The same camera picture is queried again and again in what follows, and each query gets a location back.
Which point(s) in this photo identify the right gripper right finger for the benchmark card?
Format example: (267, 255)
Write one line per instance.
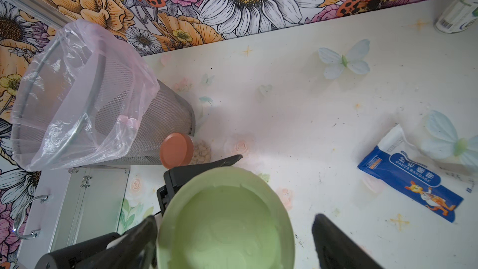
(335, 250)

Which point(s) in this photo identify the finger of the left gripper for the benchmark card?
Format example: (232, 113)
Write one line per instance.
(177, 177)

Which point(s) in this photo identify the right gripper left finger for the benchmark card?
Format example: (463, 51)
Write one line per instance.
(137, 250)

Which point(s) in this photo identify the green lid peanut jar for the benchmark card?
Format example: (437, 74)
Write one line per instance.
(226, 218)

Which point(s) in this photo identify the mesh bin with pink bag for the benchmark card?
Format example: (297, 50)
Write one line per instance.
(89, 99)

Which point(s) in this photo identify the brown lid peanut jar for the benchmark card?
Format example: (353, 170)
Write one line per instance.
(179, 149)

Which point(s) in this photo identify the silver aluminium case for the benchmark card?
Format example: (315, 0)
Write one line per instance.
(71, 206)

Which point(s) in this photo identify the blue gauze bandage packet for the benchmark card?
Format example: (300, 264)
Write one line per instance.
(401, 165)

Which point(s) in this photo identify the white bottle green cap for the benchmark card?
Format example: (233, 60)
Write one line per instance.
(458, 16)

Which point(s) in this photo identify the left aluminium corner post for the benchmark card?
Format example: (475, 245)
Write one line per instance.
(43, 12)

